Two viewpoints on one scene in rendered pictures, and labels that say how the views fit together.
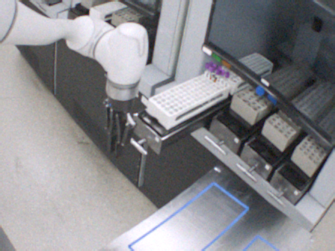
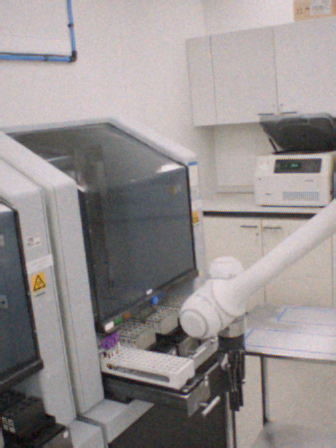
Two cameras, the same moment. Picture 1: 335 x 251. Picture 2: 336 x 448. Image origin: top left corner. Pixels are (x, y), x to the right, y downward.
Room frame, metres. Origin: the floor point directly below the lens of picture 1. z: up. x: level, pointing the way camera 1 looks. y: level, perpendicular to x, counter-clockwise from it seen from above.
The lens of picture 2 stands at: (1.17, 1.48, 1.59)
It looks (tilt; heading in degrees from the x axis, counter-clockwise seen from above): 11 degrees down; 263
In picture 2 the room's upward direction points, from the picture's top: 5 degrees counter-clockwise
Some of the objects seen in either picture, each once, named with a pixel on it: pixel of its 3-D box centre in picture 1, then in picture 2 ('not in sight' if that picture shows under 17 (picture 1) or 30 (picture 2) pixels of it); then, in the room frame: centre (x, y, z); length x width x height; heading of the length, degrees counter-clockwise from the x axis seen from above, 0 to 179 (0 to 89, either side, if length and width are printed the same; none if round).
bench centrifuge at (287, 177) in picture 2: not in sight; (302, 157); (-0.33, -2.26, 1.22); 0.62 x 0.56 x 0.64; 48
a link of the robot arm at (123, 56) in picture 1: (123, 48); (225, 287); (0.86, 0.15, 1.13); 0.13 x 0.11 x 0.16; 56
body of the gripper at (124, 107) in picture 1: (120, 104); (232, 347); (0.85, 0.14, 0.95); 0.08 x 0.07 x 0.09; 50
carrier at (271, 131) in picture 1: (276, 135); (167, 323); (0.98, -0.36, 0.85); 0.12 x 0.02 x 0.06; 49
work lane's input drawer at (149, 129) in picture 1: (214, 97); (114, 375); (1.19, -0.15, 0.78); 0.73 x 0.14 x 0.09; 140
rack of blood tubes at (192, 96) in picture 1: (191, 98); (146, 367); (1.09, -0.06, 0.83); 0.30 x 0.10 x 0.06; 140
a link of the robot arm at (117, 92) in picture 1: (123, 84); (230, 323); (0.85, 0.14, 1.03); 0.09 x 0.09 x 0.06
